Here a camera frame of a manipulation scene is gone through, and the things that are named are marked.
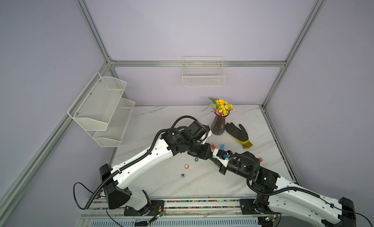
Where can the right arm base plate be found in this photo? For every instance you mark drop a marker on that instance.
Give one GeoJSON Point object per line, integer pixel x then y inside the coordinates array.
{"type": "Point", "coordinates": [252, 206]}

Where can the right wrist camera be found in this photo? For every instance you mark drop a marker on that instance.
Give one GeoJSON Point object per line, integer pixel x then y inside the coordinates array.
{"type": "Point", "coordinates": [221, 154]}

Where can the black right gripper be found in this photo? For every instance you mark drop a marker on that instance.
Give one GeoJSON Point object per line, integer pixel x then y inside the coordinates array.
{"type": "Point", "coordinates": [223, 168]}

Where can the dark glass flower vase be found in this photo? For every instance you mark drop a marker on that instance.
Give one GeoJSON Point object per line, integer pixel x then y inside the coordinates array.
{"type": "Point", "coordinates": [218, 125]}

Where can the black yellow work glove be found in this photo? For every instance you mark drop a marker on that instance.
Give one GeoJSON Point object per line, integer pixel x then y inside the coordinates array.
{"type": "Point", "coordinates": [239, 134]}

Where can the yellow artificial flower bouquet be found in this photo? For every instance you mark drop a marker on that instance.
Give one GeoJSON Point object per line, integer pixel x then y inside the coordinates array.
{"type": "Point", "coordinates": [220, 107]}

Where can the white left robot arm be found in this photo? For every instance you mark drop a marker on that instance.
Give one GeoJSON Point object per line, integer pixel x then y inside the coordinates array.
{"type": "Point", "coordinates": [116, 181]}

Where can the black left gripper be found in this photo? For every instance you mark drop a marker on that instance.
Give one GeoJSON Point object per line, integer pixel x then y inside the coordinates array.
{"type": "Point", "coordinates": [206, 148]}

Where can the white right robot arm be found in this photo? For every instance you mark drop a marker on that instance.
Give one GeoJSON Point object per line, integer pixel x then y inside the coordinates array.
{"type": "Point", "coordinates": [277, 194]}

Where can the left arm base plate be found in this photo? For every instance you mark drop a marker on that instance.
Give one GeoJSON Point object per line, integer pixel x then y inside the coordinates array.
{"type": "Point", "coordinates": [152, 208]}

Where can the white wire wall basket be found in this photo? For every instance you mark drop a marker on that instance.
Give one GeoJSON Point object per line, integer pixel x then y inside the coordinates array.
{"type": "Point", "coordinates": [203, 71]}

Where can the white two-tier mesh shelf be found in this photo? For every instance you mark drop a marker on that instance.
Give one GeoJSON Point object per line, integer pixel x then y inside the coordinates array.
{"type": "Point", "coordinates": [102, 110]}

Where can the aluminium front rail frame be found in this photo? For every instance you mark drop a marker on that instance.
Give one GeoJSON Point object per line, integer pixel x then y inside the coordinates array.
{"type": "Point", "coordinates": [197, 212]}

